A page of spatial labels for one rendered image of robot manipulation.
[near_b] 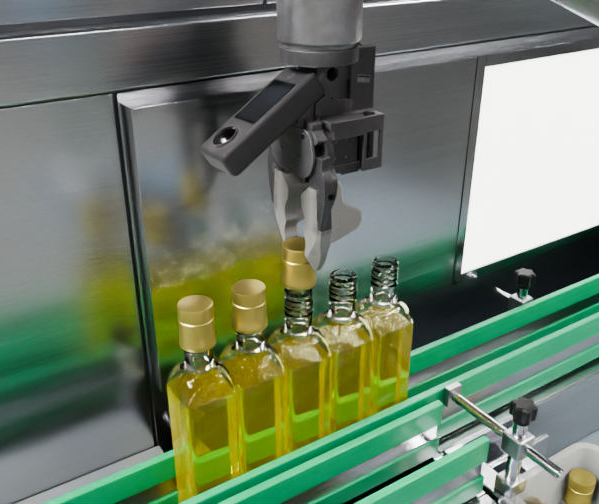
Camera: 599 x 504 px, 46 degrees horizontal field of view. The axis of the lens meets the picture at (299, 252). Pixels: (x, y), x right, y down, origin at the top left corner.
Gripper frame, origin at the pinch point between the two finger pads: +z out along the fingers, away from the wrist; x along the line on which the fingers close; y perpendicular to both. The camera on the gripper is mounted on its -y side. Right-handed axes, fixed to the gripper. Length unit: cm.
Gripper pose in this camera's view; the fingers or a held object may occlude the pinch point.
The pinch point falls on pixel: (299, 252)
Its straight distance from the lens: 69.9
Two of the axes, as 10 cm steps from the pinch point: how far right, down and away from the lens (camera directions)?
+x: -5.4, -3.7, 7.5
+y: 8.4, -2.4, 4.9
